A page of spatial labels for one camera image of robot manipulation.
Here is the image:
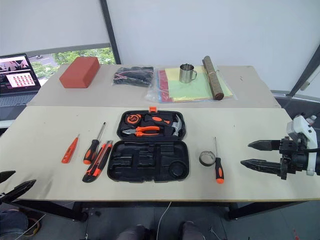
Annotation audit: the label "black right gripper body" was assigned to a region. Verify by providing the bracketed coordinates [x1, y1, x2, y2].
[278, 136, 313, 181]

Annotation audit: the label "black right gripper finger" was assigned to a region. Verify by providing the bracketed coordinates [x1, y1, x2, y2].
[240, 158, 284, 174]
[247, 139, 282, 152]

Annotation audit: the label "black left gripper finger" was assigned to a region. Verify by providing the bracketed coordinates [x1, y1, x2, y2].
[0, 179, 37, 202]
[0, 170, 17, 184]

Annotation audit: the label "small black orange screwdriver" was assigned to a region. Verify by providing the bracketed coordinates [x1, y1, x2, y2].
[213, 136, 225, 185]

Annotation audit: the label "orange voltage tester pen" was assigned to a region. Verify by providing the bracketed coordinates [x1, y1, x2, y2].
[61, 133, 81, 164]

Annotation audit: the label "black electrical tape roll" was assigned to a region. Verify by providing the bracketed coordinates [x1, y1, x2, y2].
[199, 150, 216, 167]

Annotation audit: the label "large black orange screwdriver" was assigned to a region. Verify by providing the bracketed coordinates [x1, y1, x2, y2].
[82, 121, 107, 165]

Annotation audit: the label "orange black utility knife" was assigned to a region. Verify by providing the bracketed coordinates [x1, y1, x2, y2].
[82, 140, 114, 184]

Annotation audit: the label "black plastic tool case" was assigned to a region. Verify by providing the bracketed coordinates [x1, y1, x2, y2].
[106, 106, 191, 184]

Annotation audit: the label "dark blue rounded shape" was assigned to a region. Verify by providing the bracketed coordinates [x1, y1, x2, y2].
[0, 209, 41, 238]

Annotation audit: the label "rolled brown bamboo mat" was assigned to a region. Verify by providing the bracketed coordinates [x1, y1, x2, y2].
[201, 55, 225, 101]

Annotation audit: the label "clear bag of coloured paper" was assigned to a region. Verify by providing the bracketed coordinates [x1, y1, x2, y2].
[145, 65, 238, 104]

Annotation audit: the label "open laptop computer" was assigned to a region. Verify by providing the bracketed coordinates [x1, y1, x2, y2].
[0, 52, 42, 109]

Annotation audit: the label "stainless steel mug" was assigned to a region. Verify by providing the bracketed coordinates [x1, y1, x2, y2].
[178, 63, 198, 84]

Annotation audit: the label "red foam brick block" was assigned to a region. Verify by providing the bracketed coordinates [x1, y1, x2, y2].
[59, 56, 101, 89]

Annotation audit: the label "orange black tape measure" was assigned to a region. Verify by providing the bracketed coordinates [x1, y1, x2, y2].
[125, 113, 142, 125]

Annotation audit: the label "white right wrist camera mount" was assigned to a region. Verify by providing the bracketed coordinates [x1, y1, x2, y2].
[286, 114, 319, 177]

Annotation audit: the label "black table frame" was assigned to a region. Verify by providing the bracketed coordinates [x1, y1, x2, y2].
[0, 199, 320, 222]

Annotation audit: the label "white window handle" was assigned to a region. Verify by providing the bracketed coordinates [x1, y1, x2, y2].
[299, 74, 316, 92]

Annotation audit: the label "black slanted frame post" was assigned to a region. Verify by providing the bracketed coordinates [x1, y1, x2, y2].
[288, 46, 320, 98]

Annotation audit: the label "claw hammer black orange handle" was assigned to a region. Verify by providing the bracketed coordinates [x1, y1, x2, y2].
[143, 113, 185, 137]

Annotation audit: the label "thin white hanging cable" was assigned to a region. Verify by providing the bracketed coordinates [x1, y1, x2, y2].
[156, 200, 173, 240]

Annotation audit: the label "orange handled pliers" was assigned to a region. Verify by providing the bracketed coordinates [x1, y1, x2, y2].
[122, 125, 161, 138]

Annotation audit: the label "clear bag of black cables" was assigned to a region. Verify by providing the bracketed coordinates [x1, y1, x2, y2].
[111, 65, 155, 88]

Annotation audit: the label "black window frame post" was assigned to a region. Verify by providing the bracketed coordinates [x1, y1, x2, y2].
[99, 0, 122, 65]

